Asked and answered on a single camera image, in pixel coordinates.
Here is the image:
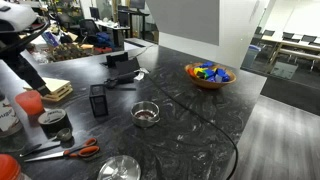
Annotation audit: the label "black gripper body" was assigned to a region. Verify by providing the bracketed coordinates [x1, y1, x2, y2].
[3, 53, 48, 93]

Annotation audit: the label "small glass bowl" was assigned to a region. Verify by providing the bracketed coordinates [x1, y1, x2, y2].
[130, 100, 161, 129]

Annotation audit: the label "light wooden block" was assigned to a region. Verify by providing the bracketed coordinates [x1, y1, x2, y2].
[23, 77, 74, 103]

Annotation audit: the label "orange plastic cup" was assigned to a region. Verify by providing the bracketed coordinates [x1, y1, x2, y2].
[14, 89, 45, 117]

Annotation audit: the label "small metal cup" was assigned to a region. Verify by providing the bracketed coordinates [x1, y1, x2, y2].
[37, 108, 70, 134]

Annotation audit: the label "white lidded labelled jar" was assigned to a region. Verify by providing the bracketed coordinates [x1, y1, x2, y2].
[0, 90, 24, 138]

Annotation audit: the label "black measuring spoon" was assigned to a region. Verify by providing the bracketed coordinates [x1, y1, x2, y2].
[18, 127, 73, 158]

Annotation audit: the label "black office chair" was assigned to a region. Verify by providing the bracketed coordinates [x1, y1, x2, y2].
[78, 18, 101, 44]

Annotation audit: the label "black outlet box with tag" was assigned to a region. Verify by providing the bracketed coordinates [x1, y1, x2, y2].
[114, 57, 141, 77]

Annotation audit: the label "black computer monitor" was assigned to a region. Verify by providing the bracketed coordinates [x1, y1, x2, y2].
[89, 6, 101, 21]

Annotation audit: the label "white paper tag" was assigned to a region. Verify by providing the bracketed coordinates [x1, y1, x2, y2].
[133, 67, 150, 82]

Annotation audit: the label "yellow toy block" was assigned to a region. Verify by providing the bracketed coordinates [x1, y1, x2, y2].
[193, 67, 206, 76]

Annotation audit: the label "large blue toy block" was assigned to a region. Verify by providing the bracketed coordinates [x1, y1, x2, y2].
[200, 61, 215, 69]

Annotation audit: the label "brown wooden bowl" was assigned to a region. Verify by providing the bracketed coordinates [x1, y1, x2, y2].
[184, 61, 237, 90]

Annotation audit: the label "small blue toy block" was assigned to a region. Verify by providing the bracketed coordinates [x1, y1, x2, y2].
[215, 68, 231, 83]

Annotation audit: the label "light wooden meeting table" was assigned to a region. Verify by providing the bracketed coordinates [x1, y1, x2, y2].
[261, 34, 320, 63]

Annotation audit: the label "black wire cube frame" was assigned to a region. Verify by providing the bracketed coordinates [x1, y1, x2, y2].
[88, 83, 109, 118]

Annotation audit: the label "orange handled scissors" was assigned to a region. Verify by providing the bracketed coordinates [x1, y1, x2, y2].
[23, 137, 101, 163]

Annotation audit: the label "long black cable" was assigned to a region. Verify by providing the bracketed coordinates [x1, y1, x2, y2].
[146, 44, 240, 180]

